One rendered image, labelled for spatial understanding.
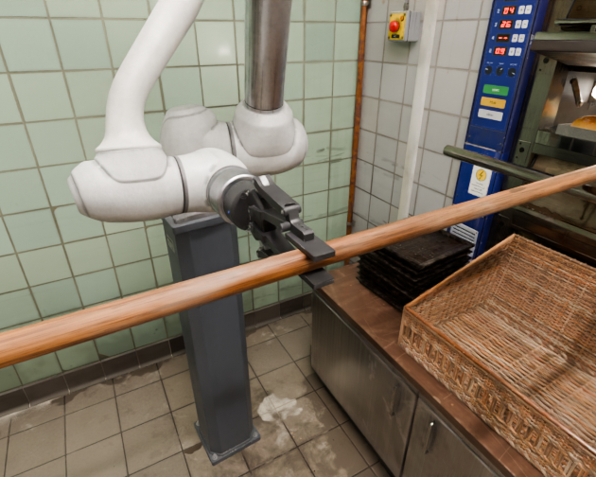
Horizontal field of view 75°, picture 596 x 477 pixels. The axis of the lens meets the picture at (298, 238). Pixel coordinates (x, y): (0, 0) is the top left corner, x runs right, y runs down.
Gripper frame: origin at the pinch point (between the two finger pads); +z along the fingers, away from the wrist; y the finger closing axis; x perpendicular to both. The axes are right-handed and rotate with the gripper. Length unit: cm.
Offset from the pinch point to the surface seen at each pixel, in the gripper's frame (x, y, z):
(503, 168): -63, 4, -17
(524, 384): -70, 61, 1
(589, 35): -87, -24, -19
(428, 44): -100, -20, -80
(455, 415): -46, 62, -2
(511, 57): -98, -18, -45
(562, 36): -87, -23, -25
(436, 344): -51, 50, -15
